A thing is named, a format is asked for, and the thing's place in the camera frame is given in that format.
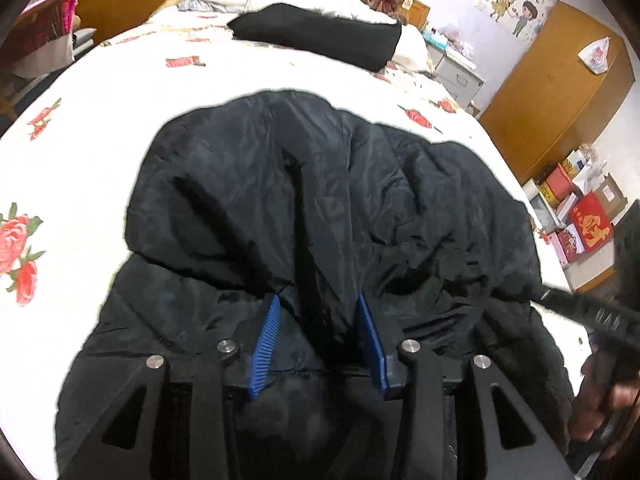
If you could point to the white plastic bag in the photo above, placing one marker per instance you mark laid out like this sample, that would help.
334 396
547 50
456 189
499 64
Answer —
595 56

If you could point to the white pillow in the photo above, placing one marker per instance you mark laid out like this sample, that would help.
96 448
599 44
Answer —
411 51

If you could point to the cartoon wall sticker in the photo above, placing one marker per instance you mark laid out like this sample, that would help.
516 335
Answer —
515 5

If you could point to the grey bedside drawer cabinet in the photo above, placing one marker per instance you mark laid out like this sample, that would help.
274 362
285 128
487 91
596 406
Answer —
454 72

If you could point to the black puffer jacket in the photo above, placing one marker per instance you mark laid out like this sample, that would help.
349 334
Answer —
282 194

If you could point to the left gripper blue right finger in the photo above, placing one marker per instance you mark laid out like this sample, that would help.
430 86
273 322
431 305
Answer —
379 336

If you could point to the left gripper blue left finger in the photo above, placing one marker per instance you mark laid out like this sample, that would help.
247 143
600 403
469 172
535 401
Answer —
264 347

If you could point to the red gift box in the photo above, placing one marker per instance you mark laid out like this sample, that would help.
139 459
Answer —
593 225

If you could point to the folded black garment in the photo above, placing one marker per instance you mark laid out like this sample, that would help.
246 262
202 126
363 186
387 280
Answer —
365 45

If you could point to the person right hand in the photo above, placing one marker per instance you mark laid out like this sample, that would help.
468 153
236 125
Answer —
593 402

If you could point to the wooden chair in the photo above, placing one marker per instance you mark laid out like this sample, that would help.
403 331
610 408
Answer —
40 42

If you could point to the white floral bed quilt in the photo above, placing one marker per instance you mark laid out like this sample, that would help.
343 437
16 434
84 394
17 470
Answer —
68 170

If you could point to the right wooden wardrobe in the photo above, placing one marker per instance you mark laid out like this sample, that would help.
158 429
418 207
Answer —
552 102

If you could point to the pink storage box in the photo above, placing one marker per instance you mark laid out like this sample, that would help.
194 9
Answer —
567 246

